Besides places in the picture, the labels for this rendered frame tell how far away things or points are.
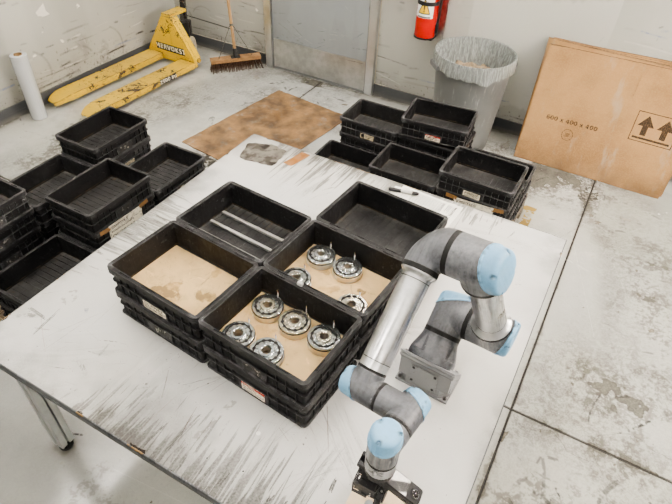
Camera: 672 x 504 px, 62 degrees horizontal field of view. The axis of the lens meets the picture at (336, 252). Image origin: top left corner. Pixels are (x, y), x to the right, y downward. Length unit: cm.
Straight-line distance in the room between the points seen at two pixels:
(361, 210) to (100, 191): 143
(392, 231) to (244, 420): 89
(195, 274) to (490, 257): 106
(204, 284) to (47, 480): 111
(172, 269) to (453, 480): 113
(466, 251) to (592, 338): 191
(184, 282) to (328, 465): 77
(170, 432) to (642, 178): 351
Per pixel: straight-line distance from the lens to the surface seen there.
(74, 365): 199
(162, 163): 340
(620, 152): 431
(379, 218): 219
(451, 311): 173
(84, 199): 303
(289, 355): 171
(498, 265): 131
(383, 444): 125
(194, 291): 192
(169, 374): 188
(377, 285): 192
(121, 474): 255
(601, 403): 292
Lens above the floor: 219
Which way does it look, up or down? 42 degrees down
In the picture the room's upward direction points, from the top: 3 degrees clockwise
